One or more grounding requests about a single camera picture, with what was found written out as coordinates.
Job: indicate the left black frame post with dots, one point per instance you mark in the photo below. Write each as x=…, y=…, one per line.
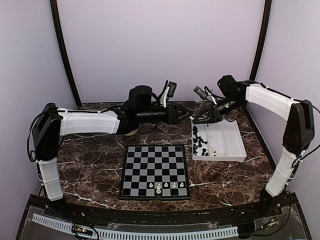
x=63, y=51

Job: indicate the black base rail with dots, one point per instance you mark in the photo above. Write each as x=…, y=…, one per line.
x=240, y=214

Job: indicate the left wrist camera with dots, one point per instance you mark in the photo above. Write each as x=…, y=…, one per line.
x=167, y=93

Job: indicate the black frame post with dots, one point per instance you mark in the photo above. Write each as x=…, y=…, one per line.
x=261, y=39
x=63, y=51

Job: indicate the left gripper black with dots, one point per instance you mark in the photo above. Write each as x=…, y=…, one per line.
x=172, y=119

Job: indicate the black chess pieces pile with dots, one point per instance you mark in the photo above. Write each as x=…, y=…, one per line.
x=199, y=146

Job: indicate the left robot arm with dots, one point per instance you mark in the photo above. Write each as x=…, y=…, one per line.
x=50, y=126

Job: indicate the white king chess piece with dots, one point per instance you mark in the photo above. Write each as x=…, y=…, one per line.
x=158, y=188

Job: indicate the white ribbed cup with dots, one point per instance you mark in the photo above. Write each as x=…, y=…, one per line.
x=131, y=133

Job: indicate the black and grey chessboard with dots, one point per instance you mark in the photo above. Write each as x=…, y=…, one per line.
x=156, y=164

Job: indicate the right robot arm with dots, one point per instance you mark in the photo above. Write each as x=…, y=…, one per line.
x=298, y=114

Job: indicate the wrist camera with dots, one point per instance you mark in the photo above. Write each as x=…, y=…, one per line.
x=167, y=93
x=204, y=95

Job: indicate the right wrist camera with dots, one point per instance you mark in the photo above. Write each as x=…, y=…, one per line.
x=204, y=95

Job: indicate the right black frame post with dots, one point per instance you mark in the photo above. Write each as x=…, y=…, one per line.
x=261, y=39

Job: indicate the white slotted cable duct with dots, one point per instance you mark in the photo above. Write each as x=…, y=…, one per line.
x=138, y=232

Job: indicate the white divided plastic tray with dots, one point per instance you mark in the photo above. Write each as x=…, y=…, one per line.
x=231, y=139

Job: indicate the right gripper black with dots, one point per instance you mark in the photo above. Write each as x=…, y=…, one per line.
x=216, y=116

